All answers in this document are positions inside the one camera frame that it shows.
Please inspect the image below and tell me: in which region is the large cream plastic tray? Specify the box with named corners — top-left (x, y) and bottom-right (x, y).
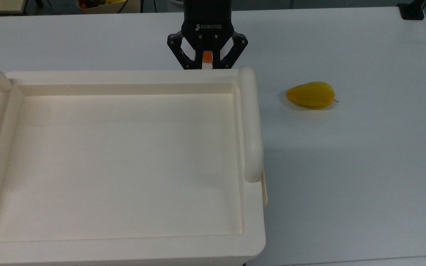
top-left (0, 66), bottom-right (269, 266)

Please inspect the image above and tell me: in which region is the black corner table clamp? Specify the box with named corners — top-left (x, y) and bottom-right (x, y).
top-left (397, 0), bottom-right (426, 21)

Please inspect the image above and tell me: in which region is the yellow starfruit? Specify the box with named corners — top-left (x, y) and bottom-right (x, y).
top-left (286, 81), bottom-right (339, 110)

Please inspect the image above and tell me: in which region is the box of mixed fruit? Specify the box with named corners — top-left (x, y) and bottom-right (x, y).
top-left (75, 0), bottom-right (141, 14)

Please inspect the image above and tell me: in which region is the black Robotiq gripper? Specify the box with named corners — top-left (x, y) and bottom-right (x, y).
top-left (167, 0), bottom-right (249, 70)

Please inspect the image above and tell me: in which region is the cream cabinet door orange latch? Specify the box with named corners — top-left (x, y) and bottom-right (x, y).
top-left (202, 50), bottom-right (214, 71)

